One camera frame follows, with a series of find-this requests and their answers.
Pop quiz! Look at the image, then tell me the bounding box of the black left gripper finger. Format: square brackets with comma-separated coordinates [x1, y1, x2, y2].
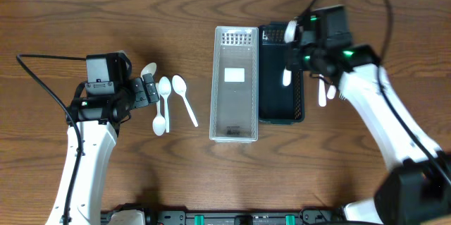
[130, 78, 149, 109]
[142, 73, 159, 104]

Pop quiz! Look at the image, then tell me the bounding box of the white plastic fork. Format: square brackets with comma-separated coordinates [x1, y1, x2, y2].
[326, 85, 337, 99]
[283, 19, 297, 87]

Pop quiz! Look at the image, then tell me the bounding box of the small white plastic spoon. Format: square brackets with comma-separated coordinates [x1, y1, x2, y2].
[318, 74, 327, 107]

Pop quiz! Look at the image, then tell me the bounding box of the pale green plastic fork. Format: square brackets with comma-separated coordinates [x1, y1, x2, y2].
[339, 92, 346, 100]

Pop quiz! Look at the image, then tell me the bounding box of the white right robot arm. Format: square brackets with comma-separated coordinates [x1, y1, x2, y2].
[284, 22, 450, 224]

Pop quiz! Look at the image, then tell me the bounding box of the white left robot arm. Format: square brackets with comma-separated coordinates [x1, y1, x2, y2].
[47, 52, 159, 224]

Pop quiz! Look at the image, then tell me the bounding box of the white plastic spoon middle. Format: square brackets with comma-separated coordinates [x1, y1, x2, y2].
[159, 76, 172, 133]

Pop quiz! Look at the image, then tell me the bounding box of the white plastic spoon upside-down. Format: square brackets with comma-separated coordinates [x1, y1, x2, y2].
[152, 102, 166, 136]

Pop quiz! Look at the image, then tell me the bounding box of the white plastic spoon angled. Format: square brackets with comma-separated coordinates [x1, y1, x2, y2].
[140, 62, 157, 78]

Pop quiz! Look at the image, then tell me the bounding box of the white plastic spoon right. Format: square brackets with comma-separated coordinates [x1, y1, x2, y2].
[172, 75, 199, 127]

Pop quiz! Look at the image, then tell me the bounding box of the black plastic basket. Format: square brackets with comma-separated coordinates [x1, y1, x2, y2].
[259, 23, 305, 125]

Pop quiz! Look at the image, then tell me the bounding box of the clear plastic basket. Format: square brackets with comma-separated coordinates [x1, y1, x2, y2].
[209, 26, 259, 143]

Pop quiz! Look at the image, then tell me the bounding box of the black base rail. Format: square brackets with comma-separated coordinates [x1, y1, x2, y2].
[100, 204, 347, 225]

